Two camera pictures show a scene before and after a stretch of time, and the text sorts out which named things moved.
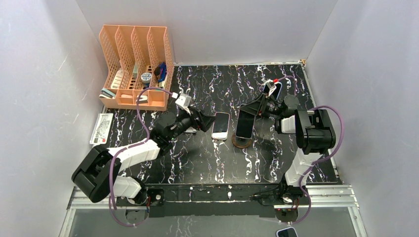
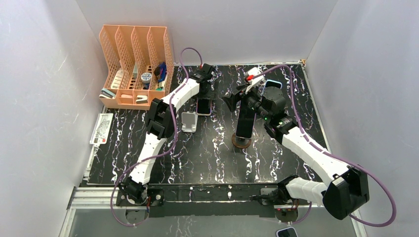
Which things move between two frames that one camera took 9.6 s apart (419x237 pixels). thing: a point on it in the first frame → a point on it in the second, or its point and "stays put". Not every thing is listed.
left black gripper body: (197, 124) → (208, 94)
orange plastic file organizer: (138, 67) stays put
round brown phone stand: (240, 142) stays put
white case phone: (221, 126) → (203, 107)
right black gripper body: (267, 105) → (239, 96)
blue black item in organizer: (160, 71) stays put
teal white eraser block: (105, 93) stays put
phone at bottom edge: (287, 232) stays put
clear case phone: (245, 125) stays put
